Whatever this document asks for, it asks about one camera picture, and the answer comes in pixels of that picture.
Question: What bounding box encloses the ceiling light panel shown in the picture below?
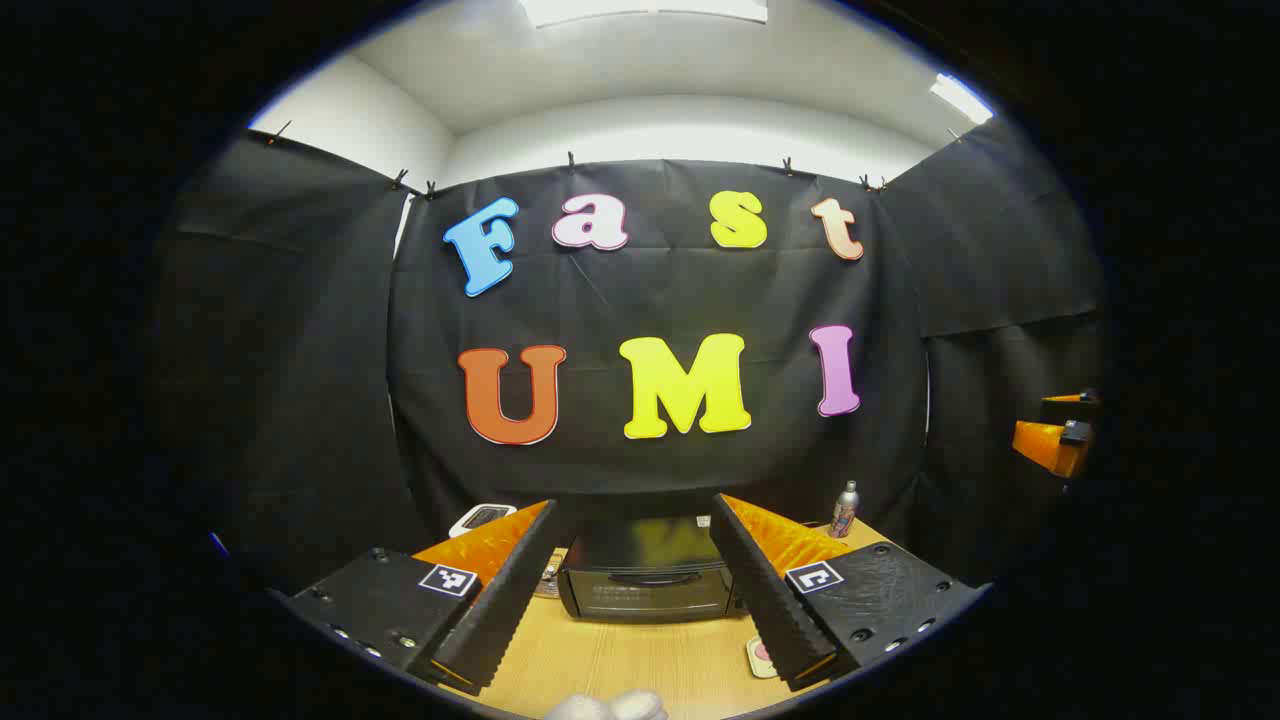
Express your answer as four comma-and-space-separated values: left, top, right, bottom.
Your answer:
520, 0, 769, 28
930, 73, 994, 126

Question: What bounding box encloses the black backdrop cloth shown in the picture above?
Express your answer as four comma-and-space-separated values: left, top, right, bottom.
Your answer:
150, 118, 1111, 591

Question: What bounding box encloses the white toaster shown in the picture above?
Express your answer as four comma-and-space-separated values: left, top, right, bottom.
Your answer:
448, 504, 518, 539

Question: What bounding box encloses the black electric oven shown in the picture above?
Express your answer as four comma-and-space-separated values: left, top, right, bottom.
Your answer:
557, 515, 746, 623

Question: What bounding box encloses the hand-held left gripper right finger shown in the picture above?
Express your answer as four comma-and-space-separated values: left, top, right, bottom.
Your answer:
710, 492, 993, 693

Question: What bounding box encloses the silver spray bottle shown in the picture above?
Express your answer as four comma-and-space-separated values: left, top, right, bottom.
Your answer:
829, 480, 861, 539

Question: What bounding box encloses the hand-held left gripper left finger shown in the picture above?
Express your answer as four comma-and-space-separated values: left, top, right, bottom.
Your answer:
283, 498, 559, 698

